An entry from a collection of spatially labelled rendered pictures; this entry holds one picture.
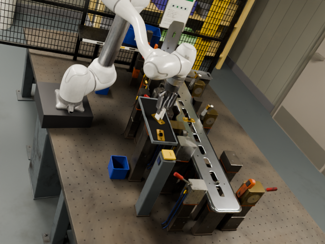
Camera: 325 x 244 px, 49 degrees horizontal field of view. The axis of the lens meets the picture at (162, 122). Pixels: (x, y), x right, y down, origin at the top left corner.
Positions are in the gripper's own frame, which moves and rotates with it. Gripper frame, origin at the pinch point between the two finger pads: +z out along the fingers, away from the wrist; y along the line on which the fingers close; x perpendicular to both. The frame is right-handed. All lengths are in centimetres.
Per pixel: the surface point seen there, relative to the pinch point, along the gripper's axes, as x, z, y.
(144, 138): -0.3, 17.2, -4.7
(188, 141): -16.5, 9.2, 11.9
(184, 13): 92, -10, 97
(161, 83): 28.2, 4.2, 25.6
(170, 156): -25.0, 4.1, -11.6
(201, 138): -10.0, 20.1, 35.9
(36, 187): 53, 107, -31
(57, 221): 12, 90, -38
